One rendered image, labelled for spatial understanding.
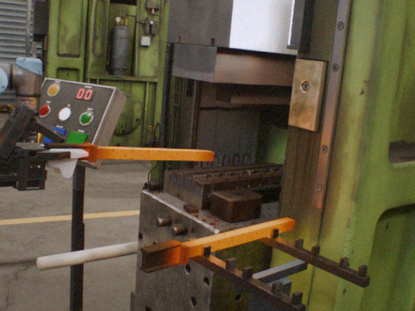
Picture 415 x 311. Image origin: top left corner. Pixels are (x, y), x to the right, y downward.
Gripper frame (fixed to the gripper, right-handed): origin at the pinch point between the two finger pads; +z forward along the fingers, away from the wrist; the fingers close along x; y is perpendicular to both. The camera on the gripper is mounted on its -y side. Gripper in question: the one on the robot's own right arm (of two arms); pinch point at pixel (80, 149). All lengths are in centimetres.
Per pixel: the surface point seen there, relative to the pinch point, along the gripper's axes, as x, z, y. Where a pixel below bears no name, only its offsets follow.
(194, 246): 20.6, 16.6, 15.7
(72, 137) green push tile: -64, 26, 9
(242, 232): 18.4, 31.2, 15.1
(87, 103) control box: -67, 32, -2
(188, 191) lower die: -17.6, 42.1, 16.3
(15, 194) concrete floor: -326, 90, 107
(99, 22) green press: -453, 215, -54
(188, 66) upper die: -22, 41, -19
